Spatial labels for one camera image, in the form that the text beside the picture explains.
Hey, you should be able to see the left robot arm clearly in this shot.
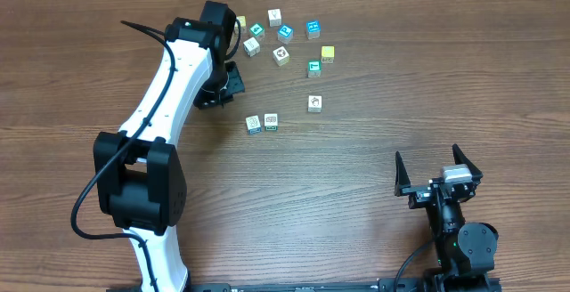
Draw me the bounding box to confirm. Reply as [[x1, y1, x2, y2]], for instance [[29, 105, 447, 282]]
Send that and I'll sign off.
[[87, 1, 245, 291]]

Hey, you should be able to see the white block green edge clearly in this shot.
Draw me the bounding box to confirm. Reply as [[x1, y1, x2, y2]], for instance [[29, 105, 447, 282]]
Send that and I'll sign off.
[[264, 113, 279, 131]]

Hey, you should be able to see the white top block rear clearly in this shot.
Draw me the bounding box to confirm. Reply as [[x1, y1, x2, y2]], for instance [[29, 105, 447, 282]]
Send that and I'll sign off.
[[268, 9, 282, 28]]

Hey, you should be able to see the yellow top block rear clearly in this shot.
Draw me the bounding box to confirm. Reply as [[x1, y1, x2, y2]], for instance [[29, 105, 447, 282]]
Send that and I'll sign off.
[[234, 16, 247, 35]]

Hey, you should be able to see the green top block right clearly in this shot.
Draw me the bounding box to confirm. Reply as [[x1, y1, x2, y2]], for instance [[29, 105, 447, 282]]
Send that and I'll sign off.
[[307, 61, 322, 77]]

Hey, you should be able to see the blue top block right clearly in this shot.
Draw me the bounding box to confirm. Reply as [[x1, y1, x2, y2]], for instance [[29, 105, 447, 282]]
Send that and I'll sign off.
[[305, 20, 321, 40]]

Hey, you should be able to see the yellow top block right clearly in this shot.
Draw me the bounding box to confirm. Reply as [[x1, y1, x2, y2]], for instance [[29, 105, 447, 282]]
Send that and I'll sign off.
[[321, 45, 335, 63]]

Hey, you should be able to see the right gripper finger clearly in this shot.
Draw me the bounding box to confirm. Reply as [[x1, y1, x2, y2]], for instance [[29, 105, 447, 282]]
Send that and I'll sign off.
[[452, 143, 483, 184], [395, 151, 411, 196]]

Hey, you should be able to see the white block monkey picture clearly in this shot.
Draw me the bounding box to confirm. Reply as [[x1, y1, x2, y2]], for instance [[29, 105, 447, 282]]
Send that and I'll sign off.
[[307, 95, 322, 113]]

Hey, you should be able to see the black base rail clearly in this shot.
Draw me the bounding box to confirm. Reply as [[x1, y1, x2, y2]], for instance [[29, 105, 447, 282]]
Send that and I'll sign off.
[[106, 277, 502, 292]]

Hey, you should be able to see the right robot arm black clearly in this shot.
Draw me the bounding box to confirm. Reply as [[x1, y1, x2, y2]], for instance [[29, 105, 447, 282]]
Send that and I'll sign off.
[[393, 144, 501, 291]]

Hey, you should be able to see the small green top block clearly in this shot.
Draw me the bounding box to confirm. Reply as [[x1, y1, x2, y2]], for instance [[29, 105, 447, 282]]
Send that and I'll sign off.
[[248, 23, 265, 40]]

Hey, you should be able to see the white block animal picture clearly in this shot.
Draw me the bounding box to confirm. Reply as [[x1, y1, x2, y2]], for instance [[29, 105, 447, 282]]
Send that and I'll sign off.
[[273, 46, 290, 67]]

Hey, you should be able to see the yellow block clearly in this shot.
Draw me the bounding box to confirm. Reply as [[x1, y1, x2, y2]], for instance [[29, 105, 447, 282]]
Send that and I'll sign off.
[[234, 16, 247, 35], [321, 45, 335, 63]]

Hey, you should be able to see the blue P block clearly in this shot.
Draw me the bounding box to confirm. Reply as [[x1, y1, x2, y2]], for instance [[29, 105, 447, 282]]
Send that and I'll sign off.
[[277, 24, 294, 45]]

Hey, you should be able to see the white block blue edge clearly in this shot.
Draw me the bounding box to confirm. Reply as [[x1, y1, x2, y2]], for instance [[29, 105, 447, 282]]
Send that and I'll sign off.
[[246, 115, 262, 134]]

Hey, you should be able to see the white block blue side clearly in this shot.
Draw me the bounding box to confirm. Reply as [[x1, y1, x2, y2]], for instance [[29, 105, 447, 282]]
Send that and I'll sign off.
[[243, 37, 261, 57]]

